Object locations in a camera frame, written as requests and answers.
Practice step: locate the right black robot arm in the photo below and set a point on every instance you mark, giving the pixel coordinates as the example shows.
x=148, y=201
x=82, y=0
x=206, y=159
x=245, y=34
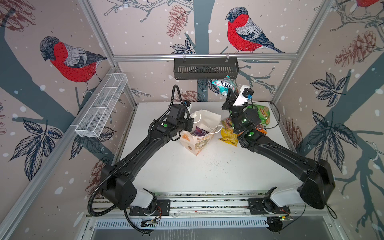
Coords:
x=316, y=181

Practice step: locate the printed paper bag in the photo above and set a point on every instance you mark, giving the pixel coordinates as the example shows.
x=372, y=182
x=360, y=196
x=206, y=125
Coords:
x=205, y=126

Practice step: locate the green snack packet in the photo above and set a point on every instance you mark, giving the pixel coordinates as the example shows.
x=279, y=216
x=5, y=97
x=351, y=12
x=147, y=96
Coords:
x=264, y=114

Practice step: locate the teal snack packet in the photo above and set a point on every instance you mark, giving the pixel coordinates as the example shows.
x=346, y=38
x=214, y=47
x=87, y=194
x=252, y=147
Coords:
x=222, y=86

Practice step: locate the purple snack packet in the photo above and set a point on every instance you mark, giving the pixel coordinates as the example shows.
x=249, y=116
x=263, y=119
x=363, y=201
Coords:
x=198, y=132

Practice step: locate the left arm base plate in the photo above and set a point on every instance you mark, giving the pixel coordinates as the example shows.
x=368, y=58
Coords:
x=159, y=208

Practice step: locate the Fox's fruits candy packet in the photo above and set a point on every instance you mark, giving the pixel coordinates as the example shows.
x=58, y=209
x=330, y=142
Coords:
x=227, y=123

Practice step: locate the yellow snack packet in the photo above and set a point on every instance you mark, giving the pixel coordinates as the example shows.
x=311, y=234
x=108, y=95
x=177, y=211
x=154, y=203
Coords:
x=229, y=137

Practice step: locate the white wire mesh basket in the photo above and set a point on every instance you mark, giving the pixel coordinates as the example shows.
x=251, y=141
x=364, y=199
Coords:
x=100, y=110

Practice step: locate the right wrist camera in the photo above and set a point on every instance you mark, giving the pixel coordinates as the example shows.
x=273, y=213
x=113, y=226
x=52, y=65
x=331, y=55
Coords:
x=245, y=95

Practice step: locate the black wall basket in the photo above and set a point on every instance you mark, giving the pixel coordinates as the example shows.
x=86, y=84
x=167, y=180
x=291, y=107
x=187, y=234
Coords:
x=206, y=68

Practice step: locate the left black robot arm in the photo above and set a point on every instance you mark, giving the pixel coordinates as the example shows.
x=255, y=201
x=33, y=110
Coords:
x=117, y=180

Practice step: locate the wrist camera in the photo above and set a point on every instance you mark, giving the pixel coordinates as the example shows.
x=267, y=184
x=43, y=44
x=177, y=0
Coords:
x=245, y=95
x=187, y=104

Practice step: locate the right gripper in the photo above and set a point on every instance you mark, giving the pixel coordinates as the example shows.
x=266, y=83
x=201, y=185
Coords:
x=230, y=105

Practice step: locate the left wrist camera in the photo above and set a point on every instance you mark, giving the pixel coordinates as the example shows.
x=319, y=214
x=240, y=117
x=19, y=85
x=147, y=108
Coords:
x=187, y=104

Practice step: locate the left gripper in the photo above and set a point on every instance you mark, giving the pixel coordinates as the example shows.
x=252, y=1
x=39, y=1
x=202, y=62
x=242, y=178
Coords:
x=190, y=121

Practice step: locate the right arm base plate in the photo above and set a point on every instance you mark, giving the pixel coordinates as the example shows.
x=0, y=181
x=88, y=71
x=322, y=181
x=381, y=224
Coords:
x=263, y=207

